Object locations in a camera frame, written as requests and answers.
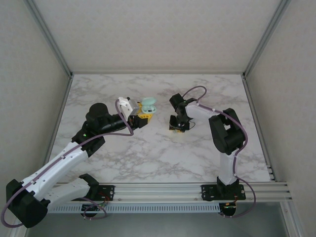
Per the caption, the grey slotted cable duct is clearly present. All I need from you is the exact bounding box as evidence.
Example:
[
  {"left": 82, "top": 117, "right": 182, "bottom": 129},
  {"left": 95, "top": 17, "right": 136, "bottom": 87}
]
[{"left": 48, "top": 203, "right": 220, "bottom": 213}]

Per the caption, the mint green earbud charging case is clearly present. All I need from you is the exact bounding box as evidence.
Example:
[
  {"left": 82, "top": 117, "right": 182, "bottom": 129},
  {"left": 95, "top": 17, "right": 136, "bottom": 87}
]
[{"left": 141, "top": 97, "right": 158, "bottom": 115}]

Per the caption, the aluminium mounting rail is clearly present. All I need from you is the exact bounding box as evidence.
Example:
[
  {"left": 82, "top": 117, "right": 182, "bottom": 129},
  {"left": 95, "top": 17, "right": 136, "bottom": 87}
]
[{"left": 46, "top": 182, "right": 293, "bottom": 205}]

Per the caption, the aluminium frame profile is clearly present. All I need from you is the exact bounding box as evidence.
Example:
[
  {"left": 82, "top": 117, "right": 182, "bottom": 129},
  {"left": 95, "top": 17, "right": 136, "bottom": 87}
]
[
  {"left": 242, "top": 74, "right": 277, "bottom": 183},
  {"left": 24, "top": 0, "right": 74, "bottom": 77},
  {"left": 241, "top": 0, "right": 294, "bottom": 79},
  {"left": 50, "top": 74, "right": 74, "bottom": 149}
]

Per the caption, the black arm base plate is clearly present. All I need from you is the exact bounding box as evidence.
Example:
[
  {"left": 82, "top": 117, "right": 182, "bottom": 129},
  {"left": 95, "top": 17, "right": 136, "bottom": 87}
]
[
  {"left": 201, "top": 184, "right": 247, "bottom": 201},
  {"left": 70, "top": 184, "right": 116, "bottom": 201}
]

